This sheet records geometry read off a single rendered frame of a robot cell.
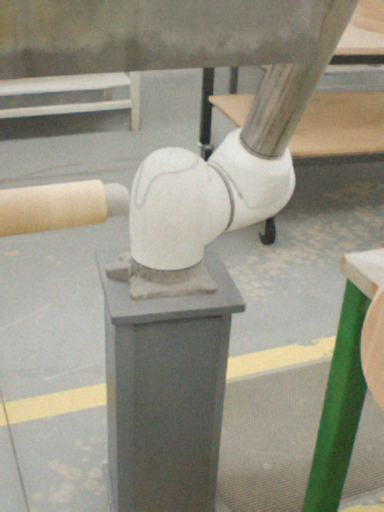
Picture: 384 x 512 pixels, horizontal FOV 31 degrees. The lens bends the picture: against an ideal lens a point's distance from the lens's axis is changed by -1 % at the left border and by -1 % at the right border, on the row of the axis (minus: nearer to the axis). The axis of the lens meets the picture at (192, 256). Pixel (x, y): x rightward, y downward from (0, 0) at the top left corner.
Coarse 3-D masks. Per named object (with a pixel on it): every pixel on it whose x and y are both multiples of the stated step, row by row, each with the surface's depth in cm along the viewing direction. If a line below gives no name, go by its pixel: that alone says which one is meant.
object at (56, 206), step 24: (0, 192) 47; (24, 192) 48; (48, 192) 48; (72, 192) 48; (96, 192) 49; (0, 216) 47; (24, 216) 47; (48, 216) 48; (72, 216) 49; (96, 216) 49
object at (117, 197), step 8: (104, 184) 50; (112, 184) 50; (104, 192) 50; (112, 192) 50; (120, 192) 50; (128, 192) 50; (112, 200) 50; (120, 200) 50; (128, 200) 50; (112, 208) 50; (120, 208) 50; (112, 216) 51
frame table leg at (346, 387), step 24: (360, 312) 111; (336, 336) 119; (360, 336) 114; (336, 360) 120; (360, 360) 117; (336, 384) 121; (360, 384) 120; (336, 408) 122; (360, 408) 123; (336, 432) 124; (336, 456) 127; (312, 480) 134; (336, 480) 131; (312, 504) 136; (336, 504) 135
